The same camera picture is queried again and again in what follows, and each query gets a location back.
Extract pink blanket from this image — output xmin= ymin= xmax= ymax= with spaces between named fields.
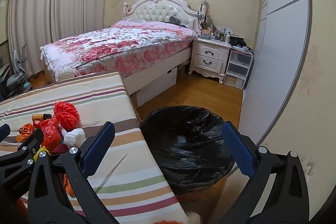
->
xmin=112 ymin=20 xmax=196 ymax=33

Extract plastic drawer unit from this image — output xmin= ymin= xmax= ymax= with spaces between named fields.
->
xmin=224 ymin=49 xmax=254 ymax=89

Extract striped bedsheet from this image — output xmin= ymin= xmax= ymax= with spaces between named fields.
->
xmin=0 ymin=72 xmax=189 ymax=224

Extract red plastic wrapper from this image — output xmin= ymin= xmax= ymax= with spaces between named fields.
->
xmin=41 ymin=118 xmax=62 ymax=151

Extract white bed frame tufted headboard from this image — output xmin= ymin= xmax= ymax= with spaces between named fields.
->
xmin=41 ymin=0 xmax=208 ymax=90

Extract white tissue ball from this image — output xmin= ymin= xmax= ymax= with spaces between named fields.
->
xmin=64 ymin=128 xmax=87 ymax=147

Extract dark red wrapper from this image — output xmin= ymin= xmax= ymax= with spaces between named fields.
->
xmin=51 ymin=144 xmax=69 ymax=155

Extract cluster of small bottles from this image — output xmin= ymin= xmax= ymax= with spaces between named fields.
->
xmin=198 ymin=26 xmax=234 ymax=42

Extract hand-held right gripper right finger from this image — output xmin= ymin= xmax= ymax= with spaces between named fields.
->
xmin=221 ymin=121 xmax=310 ymax=224

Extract white cardboard box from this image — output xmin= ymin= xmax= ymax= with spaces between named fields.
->
xmin=136 ymin=67 xmax=177 ymax=107

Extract red mesh ball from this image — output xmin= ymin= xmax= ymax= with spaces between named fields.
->
xmin=53 ymin=102 xmax=80 ymax=131

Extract yellow label bottle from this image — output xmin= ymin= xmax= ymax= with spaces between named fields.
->
xmin=32 ymin=114 xmax=53 ymax=122

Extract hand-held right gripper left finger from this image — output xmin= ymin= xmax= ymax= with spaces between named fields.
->
xmin=28 ymin=121 xmax=118 ymax=224

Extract orange foil wrapper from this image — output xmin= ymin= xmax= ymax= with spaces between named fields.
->
xmin=16 ymin=123 xmax=36 ymax=143

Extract cables on bedpost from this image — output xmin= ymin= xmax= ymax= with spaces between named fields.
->
xmin=197 ymin=2 xmax=210 ymax=30

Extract black pouch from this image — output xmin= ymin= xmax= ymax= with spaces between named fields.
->
xmin=228 ymin=35 xmax=247 ymax=48

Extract bin with black bag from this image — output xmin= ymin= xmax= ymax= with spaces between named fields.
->
xmin=139 ymin=106 xmax=235 ymax=194

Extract yellow wrapper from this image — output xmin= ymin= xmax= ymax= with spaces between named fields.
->
xmin=35 ymin=147 xmax=50 ymax=159

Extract white nightstand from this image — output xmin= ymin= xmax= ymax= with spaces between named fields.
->
xmin=188 ymin=36 xmax=233 ymax=84

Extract white wardrobe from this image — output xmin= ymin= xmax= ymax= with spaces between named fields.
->
xmin=238 ymin=0 xmax=313 ymax=146

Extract grey desk chair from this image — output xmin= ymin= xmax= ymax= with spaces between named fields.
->
xmin=7 ymin=44 xmax=33 ymax=89

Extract person's left forearm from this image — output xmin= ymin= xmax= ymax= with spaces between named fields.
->
xmin=16 ymin=199 xmax=28 ymax=216

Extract floral blanket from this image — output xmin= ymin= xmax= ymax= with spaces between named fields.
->
xmin=42 ymin=21 xmax=198 ymax=76

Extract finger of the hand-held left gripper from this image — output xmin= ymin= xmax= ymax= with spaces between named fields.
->
xmin=0 ymin=130 xmax=45 ymax=174
xmin=0 ymin=123 xmax=11 ymax=143

